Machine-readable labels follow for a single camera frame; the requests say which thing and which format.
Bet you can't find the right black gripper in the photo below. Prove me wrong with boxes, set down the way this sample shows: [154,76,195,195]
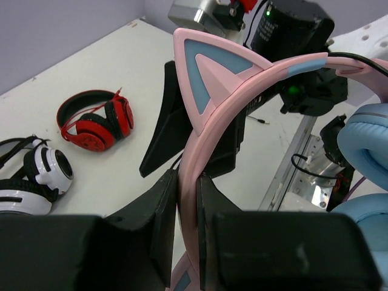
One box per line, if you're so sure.
[139,61,282,178]

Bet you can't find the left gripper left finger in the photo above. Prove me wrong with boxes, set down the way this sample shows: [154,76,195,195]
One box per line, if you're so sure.
[1,169,176,290]

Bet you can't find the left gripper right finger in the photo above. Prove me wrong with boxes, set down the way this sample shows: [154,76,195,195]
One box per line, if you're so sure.
[196,175,383,290]

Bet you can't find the pink blue cat-ear headphones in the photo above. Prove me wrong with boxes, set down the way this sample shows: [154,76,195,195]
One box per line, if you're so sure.
[170,28,387,290]

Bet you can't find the black headphone cable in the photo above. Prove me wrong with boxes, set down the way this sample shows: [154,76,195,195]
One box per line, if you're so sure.
[169,52,388,169]

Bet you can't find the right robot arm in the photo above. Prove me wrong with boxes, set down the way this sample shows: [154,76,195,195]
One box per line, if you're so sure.
[139,1,387,184]

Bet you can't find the red black headphones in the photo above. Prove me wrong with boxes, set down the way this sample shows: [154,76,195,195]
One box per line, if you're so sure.
[56,90,134,152]

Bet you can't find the white black headphones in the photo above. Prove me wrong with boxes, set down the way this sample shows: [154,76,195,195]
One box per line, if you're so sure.
[1,135,74,215]

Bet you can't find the metal table edge rail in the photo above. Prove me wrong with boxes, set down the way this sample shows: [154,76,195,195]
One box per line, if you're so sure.
[258,116,317,211]

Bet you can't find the right metal base bracket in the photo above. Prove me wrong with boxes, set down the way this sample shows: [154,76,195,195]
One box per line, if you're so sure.
[279,135,355,212]

